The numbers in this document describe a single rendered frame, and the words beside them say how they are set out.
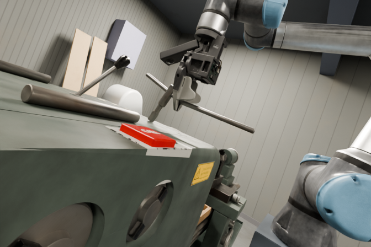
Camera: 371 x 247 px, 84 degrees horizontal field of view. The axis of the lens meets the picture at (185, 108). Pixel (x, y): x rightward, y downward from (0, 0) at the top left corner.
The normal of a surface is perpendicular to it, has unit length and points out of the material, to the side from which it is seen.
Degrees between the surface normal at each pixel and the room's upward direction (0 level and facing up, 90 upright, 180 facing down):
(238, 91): 90
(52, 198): 90
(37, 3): 90
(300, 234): 72
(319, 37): 112
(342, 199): 97
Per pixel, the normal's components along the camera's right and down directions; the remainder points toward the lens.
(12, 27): 0.79, 0.29
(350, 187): -0.33, -0.02
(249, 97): -0.50, -0.21
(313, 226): -0.27, -0.45
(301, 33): -0.32, 0.22
